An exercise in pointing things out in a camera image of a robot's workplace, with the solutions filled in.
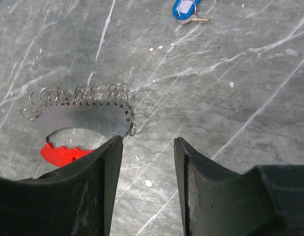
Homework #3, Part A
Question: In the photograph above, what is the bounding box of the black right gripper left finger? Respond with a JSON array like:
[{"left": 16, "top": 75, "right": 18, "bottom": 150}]
[{"left": 0, "top": 136, "right": 123, "bottom": 236}]

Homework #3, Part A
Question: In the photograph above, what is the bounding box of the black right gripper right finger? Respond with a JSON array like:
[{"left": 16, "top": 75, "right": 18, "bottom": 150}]
[{"left": 174, "top": 137, "right": 304, "bottom": 236}]

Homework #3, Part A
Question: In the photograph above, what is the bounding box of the metal key organizer red handle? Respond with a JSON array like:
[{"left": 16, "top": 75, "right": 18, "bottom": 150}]
[{"left": 20, "top": 84, "right": 137, "bottom": 167}]

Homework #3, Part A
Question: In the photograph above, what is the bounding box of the blue key tag with key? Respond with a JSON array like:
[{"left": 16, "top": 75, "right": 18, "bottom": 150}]
[{"left": 172, "top": 0, "right": 211, "bottom": 25}]

